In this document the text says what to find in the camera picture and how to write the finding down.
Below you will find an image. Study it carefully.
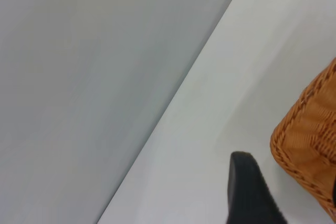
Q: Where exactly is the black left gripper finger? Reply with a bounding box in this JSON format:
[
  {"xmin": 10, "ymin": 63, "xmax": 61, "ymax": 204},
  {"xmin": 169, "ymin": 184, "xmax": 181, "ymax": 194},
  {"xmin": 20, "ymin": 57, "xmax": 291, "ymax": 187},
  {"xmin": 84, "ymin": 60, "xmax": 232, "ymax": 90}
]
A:
[{"xmin": 226, "ymin": 151, "xmax": 289, "ymax": 224}]

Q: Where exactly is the orange wicker basket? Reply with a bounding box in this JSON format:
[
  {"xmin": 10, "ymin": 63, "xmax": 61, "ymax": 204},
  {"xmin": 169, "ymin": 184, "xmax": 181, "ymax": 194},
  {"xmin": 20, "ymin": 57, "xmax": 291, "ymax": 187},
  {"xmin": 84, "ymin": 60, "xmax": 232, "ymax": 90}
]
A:
[{"xmin": 269, "ymin": 57, "xmax": 336, "ymax": 219}]

